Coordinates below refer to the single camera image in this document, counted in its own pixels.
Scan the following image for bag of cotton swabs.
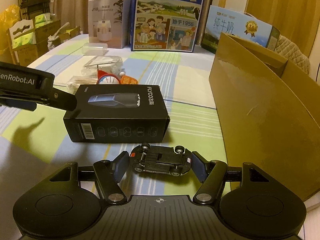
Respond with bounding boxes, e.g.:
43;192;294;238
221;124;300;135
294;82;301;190
67;76;98;94

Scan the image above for black toy car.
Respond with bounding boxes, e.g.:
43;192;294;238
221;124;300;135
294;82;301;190
130;143;192;177

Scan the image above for black shaver box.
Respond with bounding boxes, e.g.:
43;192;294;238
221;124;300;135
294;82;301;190
63;85;170;144

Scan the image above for red Doraemon toy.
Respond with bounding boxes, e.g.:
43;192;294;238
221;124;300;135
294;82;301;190
97;70;138;85

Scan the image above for clear plastic cylinder case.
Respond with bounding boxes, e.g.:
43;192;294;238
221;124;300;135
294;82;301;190
81;42;108;56

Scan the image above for clear box white pads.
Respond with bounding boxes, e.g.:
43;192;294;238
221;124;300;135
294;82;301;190
81;56;123;77

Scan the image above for cardboard boxes with tissues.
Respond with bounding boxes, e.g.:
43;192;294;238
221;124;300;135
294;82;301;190
8;13;80;67

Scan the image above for checked bed sheet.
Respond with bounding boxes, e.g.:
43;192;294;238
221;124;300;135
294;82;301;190
0;33;320;233

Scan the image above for white plastic bag pile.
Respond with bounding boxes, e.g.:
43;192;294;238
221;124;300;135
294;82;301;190
47;22;70;50

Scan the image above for yellow plastic bag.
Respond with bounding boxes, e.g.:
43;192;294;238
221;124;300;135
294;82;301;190
0;4;20;55

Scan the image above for open cardboard box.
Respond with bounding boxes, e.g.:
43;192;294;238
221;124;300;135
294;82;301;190
209;33;319;200

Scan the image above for black folding cart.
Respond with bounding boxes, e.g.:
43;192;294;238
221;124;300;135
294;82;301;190
18;0;50;20

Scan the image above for white humidifier box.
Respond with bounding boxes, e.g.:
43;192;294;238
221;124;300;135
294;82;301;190
88;0;131;49

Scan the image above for dark blue milk carton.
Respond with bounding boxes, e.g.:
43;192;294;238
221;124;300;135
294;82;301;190
130;0;203;53

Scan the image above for beige quilted chair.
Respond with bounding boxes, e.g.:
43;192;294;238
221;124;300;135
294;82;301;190
274;35;310;75

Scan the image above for light blue milk carton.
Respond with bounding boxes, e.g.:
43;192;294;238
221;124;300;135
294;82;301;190
201;5;280;53

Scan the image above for wooden door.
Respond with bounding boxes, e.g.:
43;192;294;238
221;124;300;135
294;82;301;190
246;0;319;56

